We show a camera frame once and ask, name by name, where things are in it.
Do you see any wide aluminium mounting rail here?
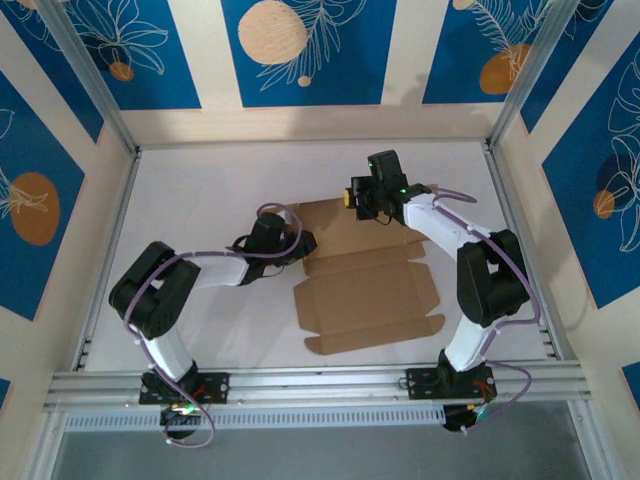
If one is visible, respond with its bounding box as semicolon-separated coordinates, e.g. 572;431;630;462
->
42;359;594;414

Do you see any blue floral wall panel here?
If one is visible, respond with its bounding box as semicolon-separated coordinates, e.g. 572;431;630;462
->
519;0;617;135
422;0;556;106
0;69;87;322
221;0;399;108
542;47;640;310
62;0;202;112
0;8;105;145

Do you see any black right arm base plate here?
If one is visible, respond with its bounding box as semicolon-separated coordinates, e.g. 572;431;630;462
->
405;367;496;401

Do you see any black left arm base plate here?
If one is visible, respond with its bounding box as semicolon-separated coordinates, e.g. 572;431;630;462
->
138;370;231;406

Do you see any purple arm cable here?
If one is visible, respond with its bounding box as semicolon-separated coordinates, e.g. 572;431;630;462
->
122;202;307;449
432;189;544;434

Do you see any aluminium frame rail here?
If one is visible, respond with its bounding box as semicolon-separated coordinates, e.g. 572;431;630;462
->
72;149;143;372
137;140;489;151
480;142;565;361

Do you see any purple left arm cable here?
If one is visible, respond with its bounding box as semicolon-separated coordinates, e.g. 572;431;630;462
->
122;202;307;449

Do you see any grey slotted cable duct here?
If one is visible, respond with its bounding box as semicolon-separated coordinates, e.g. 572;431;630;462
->
62;405;446;433

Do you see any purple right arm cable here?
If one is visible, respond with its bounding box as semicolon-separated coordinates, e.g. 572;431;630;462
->
432;189;544;434

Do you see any brown cardboard paper box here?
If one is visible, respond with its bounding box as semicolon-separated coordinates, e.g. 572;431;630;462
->
292;183;446;357

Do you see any aluminium frame post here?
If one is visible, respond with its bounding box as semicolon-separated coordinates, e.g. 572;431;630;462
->
35;0;142;156
485;0;576;149

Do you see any black controller box with LED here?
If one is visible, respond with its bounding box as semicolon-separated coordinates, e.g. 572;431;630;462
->
159;403;207;441
442;402;489;435

